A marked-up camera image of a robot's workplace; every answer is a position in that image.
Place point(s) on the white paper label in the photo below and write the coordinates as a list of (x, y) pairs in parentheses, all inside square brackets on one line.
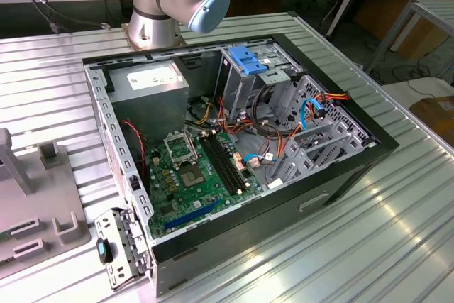
[(275, 184)]

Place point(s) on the grey power supply unit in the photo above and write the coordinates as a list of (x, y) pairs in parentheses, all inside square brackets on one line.
[(149, 111)]

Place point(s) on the green motherboard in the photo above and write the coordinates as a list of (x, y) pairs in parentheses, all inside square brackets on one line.
[(198, 196)]

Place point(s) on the blue drive cage latch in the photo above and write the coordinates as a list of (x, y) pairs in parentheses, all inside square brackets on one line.
[(244, 60)]

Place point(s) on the black RAM slot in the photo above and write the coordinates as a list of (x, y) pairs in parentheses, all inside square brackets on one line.
[(226, 164), (218, 164), (230, 164), (222, 164)]

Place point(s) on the black blue retainer latch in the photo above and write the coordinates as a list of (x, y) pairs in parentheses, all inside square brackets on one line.
[(104, 251)]

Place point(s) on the black PC case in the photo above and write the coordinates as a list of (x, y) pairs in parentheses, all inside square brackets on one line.
[(248, 232)]

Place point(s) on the grey parts rack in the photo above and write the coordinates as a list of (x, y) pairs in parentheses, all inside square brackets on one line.
[(46, 193)]

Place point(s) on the blue expansion slot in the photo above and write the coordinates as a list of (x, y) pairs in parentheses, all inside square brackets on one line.
[(191, 215)]

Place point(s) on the CPU socket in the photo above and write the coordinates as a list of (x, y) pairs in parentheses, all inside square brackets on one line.
[(192, 177)]

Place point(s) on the silver disk bay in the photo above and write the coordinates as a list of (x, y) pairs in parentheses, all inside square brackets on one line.
[(296, 155)]

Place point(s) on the socket locking lever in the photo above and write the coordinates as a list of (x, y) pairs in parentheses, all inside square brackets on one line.
[(193, 148)]

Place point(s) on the silver slot retainer bracket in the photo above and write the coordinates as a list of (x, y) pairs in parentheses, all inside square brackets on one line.
[(122, 232)]

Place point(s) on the silver drive cage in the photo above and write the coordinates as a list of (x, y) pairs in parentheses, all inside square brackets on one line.
[(241, 86)]

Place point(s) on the brown cardboard box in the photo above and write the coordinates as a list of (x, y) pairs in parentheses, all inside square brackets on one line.
[(422, 38), (436, 115)]

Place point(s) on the white metal frame table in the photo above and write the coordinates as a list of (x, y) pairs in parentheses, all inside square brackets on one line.
[(436, 6)]

